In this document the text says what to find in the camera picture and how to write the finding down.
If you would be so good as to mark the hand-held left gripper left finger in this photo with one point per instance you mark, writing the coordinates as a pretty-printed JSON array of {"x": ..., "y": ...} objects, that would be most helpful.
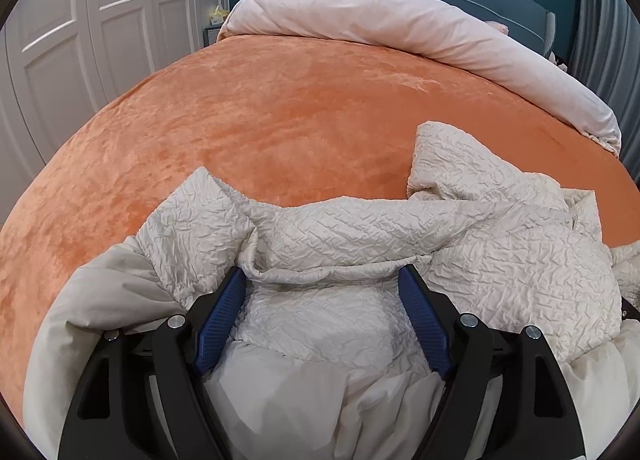
[{"x": 217, "y": 320}]

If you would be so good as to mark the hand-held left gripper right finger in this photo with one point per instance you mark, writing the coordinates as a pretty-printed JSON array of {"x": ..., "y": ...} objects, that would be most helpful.
[{"x": 425, "y": 320}]

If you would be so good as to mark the cream puffer jacket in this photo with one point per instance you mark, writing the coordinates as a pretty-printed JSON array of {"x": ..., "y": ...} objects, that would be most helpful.
[{"x": 350, "y": 245}]

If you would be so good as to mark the orange plush bed blanket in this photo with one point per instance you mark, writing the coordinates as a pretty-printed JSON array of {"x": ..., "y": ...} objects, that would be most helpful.
[{"x": 280, "y": 125}]

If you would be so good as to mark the blue nightstand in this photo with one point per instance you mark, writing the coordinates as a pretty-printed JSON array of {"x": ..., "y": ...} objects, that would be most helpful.
[{"x": 212, "y": 36}]

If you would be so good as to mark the pink duvet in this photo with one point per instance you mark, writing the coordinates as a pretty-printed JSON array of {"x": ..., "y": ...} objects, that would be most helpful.
[{"x": 400, "y": 20}]

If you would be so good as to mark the yellow tissue pack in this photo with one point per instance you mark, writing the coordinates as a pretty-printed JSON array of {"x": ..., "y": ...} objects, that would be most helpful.
[{"x": 219, "y": 15}]

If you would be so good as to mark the white panelled wardrobe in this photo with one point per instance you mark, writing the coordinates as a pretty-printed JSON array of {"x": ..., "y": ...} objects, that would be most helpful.
[{"x": 75, "y": 40}]

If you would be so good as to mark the grey curtain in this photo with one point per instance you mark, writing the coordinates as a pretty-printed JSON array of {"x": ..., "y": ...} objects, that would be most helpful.
[{"x": 605, "y": 15}]

